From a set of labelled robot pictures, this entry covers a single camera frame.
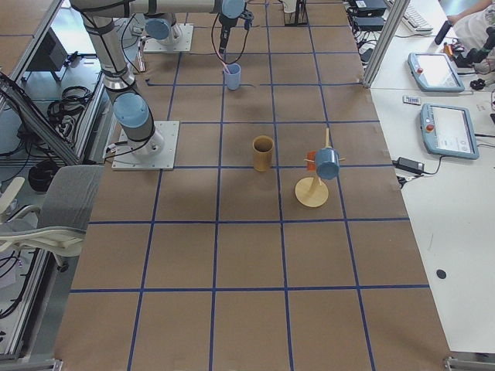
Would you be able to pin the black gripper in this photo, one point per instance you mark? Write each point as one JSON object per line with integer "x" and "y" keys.
{"x": 225, "y": 24}

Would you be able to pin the pink chopstick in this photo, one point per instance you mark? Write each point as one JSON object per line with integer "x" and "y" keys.
{"x": 224, "y": 64}

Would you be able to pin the light blue plastic cup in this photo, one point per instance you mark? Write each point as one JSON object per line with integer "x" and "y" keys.
{"x": 232, "y": 76}

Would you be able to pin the white mug near rack end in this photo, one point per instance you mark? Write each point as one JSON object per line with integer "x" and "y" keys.
{"x": 289, "y": 6}

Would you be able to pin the bamboo cylinder holder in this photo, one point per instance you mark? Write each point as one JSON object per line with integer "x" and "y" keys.
{"x": 263, "y": 147}

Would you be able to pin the orange mug on tree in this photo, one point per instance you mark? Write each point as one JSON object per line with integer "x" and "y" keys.
{"x": 310, "y": 161}

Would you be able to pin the blue mug on tree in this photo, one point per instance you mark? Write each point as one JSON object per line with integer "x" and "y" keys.
{"x": 327, "y": 163}

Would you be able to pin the wooden mug tree stand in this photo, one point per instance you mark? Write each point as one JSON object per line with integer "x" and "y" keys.
{"x": 312, "y": 191}

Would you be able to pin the teach pendant far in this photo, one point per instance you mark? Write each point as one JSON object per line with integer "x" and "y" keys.
{"x": 433, "y": 72}

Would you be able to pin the teach pendant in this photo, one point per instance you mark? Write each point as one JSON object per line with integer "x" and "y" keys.
{"x": 433, "y": 72}
{"x": 448, "y": 130}

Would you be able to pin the black power adapter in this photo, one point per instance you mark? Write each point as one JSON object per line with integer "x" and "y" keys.
{"x": 409, "y": 165}

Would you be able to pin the teach pendant near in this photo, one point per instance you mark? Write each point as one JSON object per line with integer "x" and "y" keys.
{"x": 448, "y": 130}

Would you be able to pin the grey office chair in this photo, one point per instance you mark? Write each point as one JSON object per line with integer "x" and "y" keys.
{"x": 59, "y": 225}

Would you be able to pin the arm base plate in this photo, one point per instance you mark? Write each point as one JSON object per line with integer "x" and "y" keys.
{"x": 158, "y": 153}
{"x": 182, "y": 45}

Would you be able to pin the black wire mug rack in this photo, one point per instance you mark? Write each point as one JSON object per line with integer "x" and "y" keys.
{"x": 299, "y": 17}

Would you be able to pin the aluminium frame post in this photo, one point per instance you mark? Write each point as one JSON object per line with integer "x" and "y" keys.
{"x": 394, "y": 17}

